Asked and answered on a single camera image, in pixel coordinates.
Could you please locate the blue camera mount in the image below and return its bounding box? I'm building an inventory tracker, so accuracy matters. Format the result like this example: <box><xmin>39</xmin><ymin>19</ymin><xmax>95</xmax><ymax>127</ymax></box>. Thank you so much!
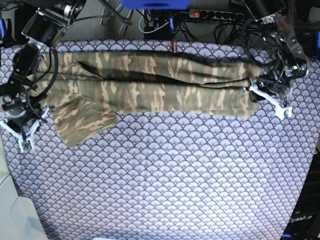
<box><xmin>121</xmin><ymin>0</ymin><xmax>191</xmax><ymax>10</ymax></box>

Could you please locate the light green cloth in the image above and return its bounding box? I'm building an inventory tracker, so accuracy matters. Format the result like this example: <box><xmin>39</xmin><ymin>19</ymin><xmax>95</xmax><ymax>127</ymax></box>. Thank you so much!
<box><xmin>0</xmin><ymin>143</ymin><xmax>48</xmax><ymax>240</ymax></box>

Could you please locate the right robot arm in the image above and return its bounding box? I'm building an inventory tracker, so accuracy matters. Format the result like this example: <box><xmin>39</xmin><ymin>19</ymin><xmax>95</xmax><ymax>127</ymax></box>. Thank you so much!
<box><xmin>0</xmin><ymin>0</ymin><xmax>86</xmax><ymax>153</ymax></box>

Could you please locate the black OpenArm box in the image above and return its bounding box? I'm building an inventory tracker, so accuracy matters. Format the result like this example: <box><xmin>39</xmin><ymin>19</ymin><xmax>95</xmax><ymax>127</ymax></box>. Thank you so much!
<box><xmin>281</xmin><ymin>153</ymin><xmax>320</xmax><ymax>240</ymax></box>

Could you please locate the blue clamp left edge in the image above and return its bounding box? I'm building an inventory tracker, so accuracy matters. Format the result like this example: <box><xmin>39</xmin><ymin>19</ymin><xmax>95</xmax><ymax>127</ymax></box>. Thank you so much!
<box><xmin>0</xmin><ymin>18</ymin><xmax>14</xmax><ymax>48</ymax></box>

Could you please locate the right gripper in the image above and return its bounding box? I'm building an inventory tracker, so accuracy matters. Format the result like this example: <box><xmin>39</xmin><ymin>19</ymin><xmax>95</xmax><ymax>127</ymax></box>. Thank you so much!
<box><xmin>0</xmin><ymin>100</ymin><xmax>54</xmax><ymax>153</ymax></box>

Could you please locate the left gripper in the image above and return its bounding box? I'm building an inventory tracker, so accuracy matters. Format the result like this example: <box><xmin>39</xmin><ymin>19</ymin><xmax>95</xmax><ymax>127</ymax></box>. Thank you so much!
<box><xmin>244</xmin><ymin>76</ymin><xmax>293</xmax><ymax>120</ymax></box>

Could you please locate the blue clamp edge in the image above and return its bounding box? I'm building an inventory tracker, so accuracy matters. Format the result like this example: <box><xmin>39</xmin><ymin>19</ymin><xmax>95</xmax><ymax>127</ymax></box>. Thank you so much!
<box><xmin>312</xmin><ymin>31</ymin><xmax>320</xmax><ymax>59</ymax></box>
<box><xmin>0</xmin><ymin>18</ymin><xmax>14</xmax><ymax>48</ymax></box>

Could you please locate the purple fan-pattern table cloth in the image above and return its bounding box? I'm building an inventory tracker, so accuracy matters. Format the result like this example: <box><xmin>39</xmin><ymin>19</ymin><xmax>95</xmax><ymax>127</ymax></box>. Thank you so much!
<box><xmin>0</xmin><ymin>38</ymin><xmax>320</xmax><ymax>240</ymax></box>

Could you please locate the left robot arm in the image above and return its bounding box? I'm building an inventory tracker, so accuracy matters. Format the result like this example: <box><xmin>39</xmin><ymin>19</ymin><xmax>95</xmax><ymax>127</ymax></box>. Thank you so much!
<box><xmin>240</xmin><ymin>0</ymin><xmax>310</xmax><ymax>120</ymax></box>

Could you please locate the blue clamp right edge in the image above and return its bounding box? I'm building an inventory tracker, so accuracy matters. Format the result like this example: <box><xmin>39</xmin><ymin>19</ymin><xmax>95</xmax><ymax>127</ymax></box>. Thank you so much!
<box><xmin>312</xmin><ymin>31</ymin><xmax>320</xmax><ymax>59</ymax></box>

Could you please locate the red black table clamp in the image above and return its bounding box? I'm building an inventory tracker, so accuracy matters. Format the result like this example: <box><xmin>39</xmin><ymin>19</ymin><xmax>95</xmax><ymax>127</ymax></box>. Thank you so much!
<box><xmin>169</xmin><ymin>41</ymin><xmax>178</xmax><ymax>54</ymax></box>

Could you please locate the black power strip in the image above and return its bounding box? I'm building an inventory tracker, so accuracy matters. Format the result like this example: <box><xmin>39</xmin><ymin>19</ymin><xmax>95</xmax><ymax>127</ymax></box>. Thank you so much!
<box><xmin>188</xmin><ymin>9</ymin><xmax>245</xmax><ymax>22</ymax></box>

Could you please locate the camouflage T-shirt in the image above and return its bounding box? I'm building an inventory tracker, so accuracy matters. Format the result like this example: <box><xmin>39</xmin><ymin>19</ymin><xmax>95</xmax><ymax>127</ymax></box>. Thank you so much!
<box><xmin>41</xmin><ymin>51</ymin><xmax>263</xmax><ymax>147</ymax></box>

